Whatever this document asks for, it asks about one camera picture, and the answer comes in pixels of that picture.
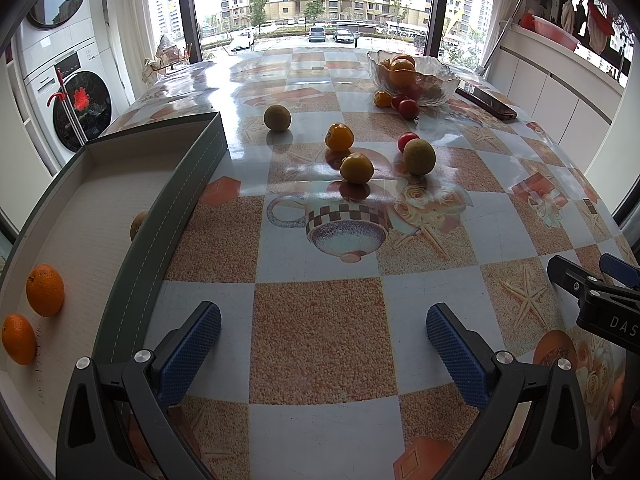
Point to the clear glass fruit bowl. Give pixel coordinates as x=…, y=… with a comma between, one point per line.
x=431, y=84

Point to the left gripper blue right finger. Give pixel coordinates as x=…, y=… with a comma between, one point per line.
x=554, y=440

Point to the brown round kiwi fruit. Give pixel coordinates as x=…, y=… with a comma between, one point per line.
x=277, y=118

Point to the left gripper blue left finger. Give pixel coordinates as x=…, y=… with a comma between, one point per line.
x=112, y=413

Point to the small orange tomato beside bowl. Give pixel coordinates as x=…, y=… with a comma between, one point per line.
x=382, y=99

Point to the large orange fruit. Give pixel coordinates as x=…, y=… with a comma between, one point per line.
x=45, y=290

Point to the brown fruit in tray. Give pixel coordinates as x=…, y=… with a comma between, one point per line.
x=136, y=224

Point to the small red tomato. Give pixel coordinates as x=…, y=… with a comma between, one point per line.
x=404, y=139

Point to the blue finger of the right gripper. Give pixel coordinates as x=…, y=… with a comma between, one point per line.
x=572, y=278
x=621, y=271

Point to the yellow orange persimmon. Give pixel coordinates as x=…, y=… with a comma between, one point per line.
x=357, y=169
x=339, y=137

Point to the red plastic basin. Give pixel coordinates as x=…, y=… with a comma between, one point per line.
x=549, y=30

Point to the white upper dryer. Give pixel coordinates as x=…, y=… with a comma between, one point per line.
x=52, y=27

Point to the orange on top in bowl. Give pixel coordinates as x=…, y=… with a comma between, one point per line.
x=402, y=65

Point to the white washing machine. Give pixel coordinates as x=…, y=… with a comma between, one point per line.
x=92, y=86

